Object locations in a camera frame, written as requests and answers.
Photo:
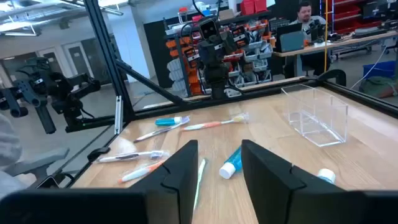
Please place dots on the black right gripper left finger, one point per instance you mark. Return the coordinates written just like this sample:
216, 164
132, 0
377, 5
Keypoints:
168, 199

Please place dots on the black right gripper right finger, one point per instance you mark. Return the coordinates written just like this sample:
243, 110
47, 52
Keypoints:
280, 193

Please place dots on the green toothbrush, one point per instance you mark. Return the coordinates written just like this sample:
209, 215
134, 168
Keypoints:
199, 183

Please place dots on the orange toothbrush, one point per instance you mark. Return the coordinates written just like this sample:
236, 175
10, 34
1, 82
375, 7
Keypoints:
140, 172
211, 125

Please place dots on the purple toothbrush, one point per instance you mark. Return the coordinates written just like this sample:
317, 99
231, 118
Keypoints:
124, 156
161, 130

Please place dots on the black background robot arm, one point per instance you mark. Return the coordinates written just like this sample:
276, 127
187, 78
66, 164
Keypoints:
46, 90

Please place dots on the storage shelf with bins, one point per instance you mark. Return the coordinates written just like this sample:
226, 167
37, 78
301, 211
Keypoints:
255, 59

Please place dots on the red storage bins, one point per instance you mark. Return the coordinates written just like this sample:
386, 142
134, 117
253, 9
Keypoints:
253, 6

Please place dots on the grey laptop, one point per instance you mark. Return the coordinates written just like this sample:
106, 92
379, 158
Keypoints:
292, 42

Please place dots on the person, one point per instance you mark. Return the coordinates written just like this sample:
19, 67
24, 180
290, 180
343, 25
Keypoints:
7, 152
306, 18

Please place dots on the silver corner plate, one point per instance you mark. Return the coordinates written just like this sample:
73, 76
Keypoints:
118, 115

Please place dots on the long wooden desk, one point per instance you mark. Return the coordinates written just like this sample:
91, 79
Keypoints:
342, 42

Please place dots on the grey office chair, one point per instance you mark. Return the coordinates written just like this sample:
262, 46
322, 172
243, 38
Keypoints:
40, 160

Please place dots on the red shelving unit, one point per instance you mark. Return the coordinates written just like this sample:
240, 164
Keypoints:
351, 15

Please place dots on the blue plastic bin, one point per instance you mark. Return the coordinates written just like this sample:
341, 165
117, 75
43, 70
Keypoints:
380, 69

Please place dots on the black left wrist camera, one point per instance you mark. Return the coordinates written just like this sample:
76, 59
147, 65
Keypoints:
208, 28

